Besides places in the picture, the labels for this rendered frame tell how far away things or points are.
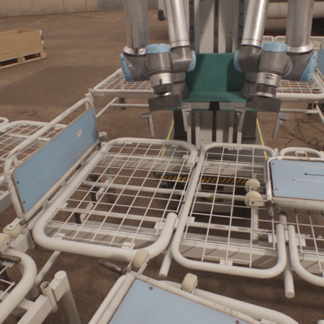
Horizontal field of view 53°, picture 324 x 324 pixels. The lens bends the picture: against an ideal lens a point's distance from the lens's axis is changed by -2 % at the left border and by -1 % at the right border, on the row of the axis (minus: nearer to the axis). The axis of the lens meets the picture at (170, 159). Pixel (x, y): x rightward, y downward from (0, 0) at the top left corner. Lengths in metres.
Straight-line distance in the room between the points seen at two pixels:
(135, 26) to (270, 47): 0.67
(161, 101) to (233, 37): 0.74
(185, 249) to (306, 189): 0.51
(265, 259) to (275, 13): 7.54
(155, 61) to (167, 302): 0.86
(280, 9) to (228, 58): 6.58
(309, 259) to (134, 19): 1.25
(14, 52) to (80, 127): 5.57
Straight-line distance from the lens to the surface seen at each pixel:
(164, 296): 0.92
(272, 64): 1.30
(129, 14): 1.65
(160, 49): 1.32
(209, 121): 2.09
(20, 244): 1.39
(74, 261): 1.89
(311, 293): 1.75
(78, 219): 1.64
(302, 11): 1.64
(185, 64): 1.47
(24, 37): 7.30
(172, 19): 1.50
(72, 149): 1.64
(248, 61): 1.45
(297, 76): 1.72
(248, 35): 1.48
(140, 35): 1.67
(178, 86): 1.78
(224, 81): 1.91
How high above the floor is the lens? 1.30
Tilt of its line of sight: 29 degrees down
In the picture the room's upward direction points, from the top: 3 degrees counter-clockwise
